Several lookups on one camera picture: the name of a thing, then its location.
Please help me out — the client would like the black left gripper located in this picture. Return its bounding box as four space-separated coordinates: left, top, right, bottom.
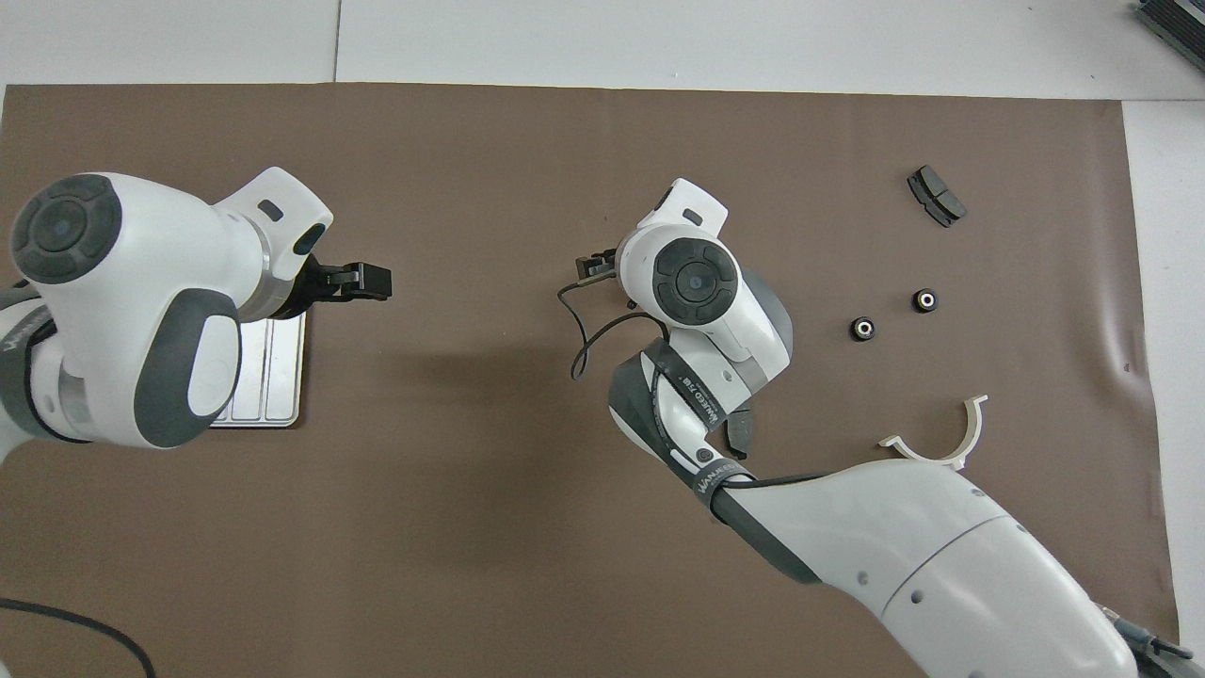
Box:
294 256 392 317

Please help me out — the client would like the silver metal tray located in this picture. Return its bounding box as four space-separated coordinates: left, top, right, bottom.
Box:
211 311 309 429

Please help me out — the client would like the long dark brake pad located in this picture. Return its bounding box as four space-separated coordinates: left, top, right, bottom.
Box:
720 405 757 460

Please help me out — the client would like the brown paper mat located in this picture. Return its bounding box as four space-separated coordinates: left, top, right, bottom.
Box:
0 83 1183 678

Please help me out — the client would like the short dark brake pad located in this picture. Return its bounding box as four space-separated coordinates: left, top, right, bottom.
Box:
907 165 968 229

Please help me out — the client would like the dark ribbed metal device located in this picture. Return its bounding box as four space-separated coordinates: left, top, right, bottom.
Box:
1134 0 1205 53

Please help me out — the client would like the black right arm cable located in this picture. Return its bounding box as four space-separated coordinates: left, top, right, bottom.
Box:
557 278 671 381

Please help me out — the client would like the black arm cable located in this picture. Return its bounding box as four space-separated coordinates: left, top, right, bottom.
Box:
0 597 157 678
557 278 671 381

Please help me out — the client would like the white plastic half ring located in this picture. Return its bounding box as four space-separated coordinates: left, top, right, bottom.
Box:
878 395 989 473

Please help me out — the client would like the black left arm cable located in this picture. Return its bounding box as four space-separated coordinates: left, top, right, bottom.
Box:
0 597 157 678

